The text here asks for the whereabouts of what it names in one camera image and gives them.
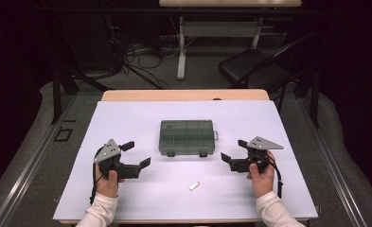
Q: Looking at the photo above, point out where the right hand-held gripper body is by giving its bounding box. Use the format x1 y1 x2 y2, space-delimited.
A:
229 135 285 174

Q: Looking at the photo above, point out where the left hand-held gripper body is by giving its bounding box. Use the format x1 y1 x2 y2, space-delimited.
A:
93 137 143 180

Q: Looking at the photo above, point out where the clear grey compartment storage box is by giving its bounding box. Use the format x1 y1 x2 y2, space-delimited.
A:
158 119 220 158

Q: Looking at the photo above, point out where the person's right hand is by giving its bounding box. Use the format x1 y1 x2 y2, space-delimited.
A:
245 150 276 199

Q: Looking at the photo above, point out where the person's left hand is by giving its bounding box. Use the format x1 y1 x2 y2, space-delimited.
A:
95 163 126 199

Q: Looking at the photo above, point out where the black folding chair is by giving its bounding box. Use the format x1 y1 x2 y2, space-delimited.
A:
218 31 320 113

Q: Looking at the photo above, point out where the black metal stand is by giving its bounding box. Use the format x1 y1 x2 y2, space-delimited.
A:
293 69 321 129
50 67 112 125

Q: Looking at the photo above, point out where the white desk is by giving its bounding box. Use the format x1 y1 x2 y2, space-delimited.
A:
158 0 303 81

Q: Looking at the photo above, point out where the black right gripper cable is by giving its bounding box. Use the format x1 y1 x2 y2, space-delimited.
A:
267 154 284 200

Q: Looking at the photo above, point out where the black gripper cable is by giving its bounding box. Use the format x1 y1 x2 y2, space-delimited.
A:
89 147 105 205
267 154 284 200

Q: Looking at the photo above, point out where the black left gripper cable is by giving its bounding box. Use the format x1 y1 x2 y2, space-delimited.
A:
89 147 105 205

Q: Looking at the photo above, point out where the silver floor rail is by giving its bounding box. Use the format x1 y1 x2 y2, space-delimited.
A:
296 97 369 227
0 94 78 227

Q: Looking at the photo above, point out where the bundle of floor cables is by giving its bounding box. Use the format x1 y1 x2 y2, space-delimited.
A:
104 15 194 91

